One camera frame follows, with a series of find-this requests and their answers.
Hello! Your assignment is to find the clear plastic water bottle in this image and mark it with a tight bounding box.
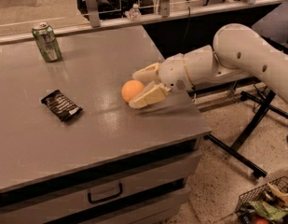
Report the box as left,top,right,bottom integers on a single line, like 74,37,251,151
125,4,141,21

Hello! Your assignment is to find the green snack bag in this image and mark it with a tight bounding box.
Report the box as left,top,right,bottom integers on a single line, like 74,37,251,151
246,201,288,221

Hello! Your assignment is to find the metal railing frame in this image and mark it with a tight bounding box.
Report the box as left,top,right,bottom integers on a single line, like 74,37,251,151
0,0,288,47

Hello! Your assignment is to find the black wire basket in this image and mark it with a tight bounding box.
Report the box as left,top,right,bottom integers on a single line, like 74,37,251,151
235,176,288,224

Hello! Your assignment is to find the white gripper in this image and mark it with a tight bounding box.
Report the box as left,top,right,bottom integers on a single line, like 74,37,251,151
129,53,193,109

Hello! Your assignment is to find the green soda can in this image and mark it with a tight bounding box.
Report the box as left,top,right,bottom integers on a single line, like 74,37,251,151
32,22,62,63

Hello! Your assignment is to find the black drawer handle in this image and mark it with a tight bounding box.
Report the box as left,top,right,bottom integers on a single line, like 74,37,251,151
87,183,123,204

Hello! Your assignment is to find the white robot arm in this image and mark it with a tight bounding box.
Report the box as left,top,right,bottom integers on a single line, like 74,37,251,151
129,23,288,109

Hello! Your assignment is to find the grey drawer cabinet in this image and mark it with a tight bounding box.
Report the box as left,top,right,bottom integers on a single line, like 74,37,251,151
0,26,210,224

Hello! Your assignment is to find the black snack bar wrapper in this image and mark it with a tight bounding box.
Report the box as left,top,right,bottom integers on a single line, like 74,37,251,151
41,90,83,121

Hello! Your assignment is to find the orange fruit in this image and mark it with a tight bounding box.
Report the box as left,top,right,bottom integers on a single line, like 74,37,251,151
121,80,144,103

